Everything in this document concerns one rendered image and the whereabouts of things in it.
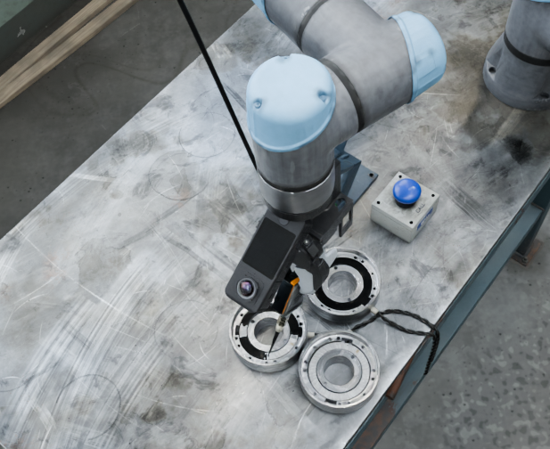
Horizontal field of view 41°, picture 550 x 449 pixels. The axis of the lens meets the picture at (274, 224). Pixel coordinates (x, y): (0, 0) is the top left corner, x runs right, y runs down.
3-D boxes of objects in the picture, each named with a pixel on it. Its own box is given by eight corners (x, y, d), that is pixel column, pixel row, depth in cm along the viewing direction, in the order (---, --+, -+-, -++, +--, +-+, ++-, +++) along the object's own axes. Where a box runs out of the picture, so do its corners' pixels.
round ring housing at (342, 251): (290, 296, 104) (288, 283, 100) (337, 246, 107) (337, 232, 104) (348, 341, 100) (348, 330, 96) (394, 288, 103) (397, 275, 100)
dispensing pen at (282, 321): (250, 355, 95) (290, 254, 87) (268, 342, 98) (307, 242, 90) (263, 365, 94) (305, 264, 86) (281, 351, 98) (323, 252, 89)
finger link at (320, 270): (332, 288, 85) (326, 248, 78) (325, 297, 85) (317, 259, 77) (301, 268, 87) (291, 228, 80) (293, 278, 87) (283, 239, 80)
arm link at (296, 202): (302, 207, 67) (234, 164, 70) (304, 231, 71) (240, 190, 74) (349, 152, 70) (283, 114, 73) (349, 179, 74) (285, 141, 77)
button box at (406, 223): (410, 244, 107) (413, 227, 102) (370, 219, 109) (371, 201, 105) (440, 206, 109) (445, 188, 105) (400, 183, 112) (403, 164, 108)
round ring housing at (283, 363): (229, 374, 99) (225, 363, 95) (235, 303, 104) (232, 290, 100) (307, 377, 98) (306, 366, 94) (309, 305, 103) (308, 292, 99)
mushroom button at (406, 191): (408, 223, 106) (411, 204, 101) (385, 208, 107) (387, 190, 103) (423, 204, 107) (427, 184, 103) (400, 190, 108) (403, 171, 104)
